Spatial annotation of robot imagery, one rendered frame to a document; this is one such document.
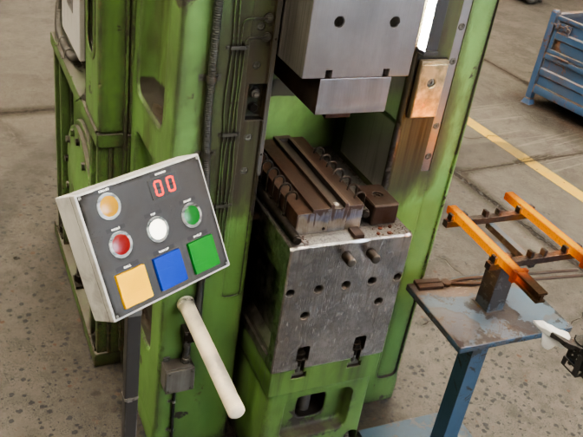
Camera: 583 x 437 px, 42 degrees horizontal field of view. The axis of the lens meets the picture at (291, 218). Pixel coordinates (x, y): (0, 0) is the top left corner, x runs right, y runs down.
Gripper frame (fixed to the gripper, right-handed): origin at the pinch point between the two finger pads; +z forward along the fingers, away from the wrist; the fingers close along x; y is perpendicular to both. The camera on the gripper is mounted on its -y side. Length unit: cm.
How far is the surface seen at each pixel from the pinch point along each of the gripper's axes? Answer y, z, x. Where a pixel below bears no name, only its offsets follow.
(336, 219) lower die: 2, 51, -36
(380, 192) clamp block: -1, 59, -19
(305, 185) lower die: -2, 64, -40
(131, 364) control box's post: 33, 40, -93
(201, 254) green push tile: -4, 33, -79
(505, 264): -0.5, 20.3, -1.5
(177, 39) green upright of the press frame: -43, 66, -79
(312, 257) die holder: 9, 45, -44
